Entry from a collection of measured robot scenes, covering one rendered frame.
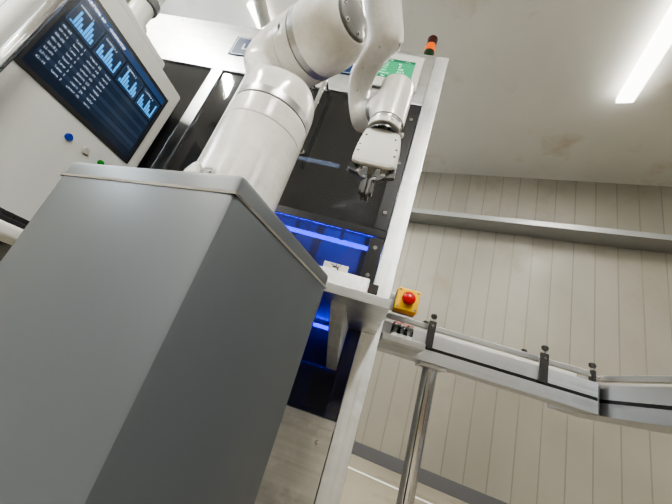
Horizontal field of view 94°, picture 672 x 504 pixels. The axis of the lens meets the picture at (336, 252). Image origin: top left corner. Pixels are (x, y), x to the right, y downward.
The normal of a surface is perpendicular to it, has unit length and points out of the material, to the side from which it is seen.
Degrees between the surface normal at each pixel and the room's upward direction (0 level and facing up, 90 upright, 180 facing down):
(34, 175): 90
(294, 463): 90
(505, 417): 90
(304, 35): 147
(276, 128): 90
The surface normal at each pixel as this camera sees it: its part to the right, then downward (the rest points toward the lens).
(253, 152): 0.41, -0.20
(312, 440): -0.05, -0.37
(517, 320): -0.28, -0.42
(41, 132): 0.95, 0.25
